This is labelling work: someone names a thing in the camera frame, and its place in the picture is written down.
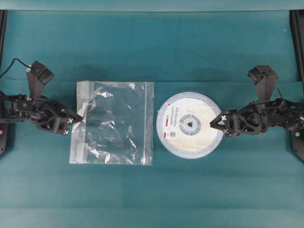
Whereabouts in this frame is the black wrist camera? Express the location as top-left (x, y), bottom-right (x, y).
top-left (26, 61), bottom-right (54, 99)
top-left (248, 65), bottom-right (278, 101)

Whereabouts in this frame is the black frame rail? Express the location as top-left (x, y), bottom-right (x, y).
top-left (0, 10), bottom-right (8, 62)
top-left (289, 9), bottom-right (304, 82)

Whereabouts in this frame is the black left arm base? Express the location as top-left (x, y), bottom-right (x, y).
top-left (0, 123), bottom-right (15, 156)

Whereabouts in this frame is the black right frame rail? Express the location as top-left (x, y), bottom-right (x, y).
top-left (289, 9), bottom-right (304, 82)

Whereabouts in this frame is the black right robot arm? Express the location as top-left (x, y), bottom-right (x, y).
top-left (210, 98), bottom-right (304, 137)

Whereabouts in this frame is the teal table mat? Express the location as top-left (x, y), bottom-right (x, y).
top-left (0, 10), bottom-right (304, 228)

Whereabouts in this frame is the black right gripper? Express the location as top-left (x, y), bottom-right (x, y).
top-left (210, 98), bottom-right (289, 137)

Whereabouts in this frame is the white component tape reel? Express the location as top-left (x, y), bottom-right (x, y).
top-left (156, 92), bottom-right (223, 159)

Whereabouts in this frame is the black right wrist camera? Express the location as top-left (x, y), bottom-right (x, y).
top-left (248, 65), bottom-right (278, 101)

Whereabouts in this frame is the black left frame rail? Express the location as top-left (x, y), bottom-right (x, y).
top-left (0, 10), bottom-right (8, 62)

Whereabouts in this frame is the black left camera cable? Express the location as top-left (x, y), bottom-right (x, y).
top-left (0, 58), bottom-right (31, 78)

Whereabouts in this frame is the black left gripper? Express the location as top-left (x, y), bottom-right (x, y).
top-left (10, 95), bottom-right (83, 135)

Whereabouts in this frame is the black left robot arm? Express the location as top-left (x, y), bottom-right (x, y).
top-left (0, 92), bottom-right (83, 135)

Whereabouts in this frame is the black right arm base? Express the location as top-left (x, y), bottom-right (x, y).
top-left (290, 128), bottom-right (304, 162)

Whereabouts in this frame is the clear plastic zip bag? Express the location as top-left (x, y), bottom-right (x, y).
top-left (69, 81), bottom-right (154, 165)

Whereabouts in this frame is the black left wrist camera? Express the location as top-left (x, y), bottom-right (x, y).
top-left (26, 61), bottom-right (54, 99)

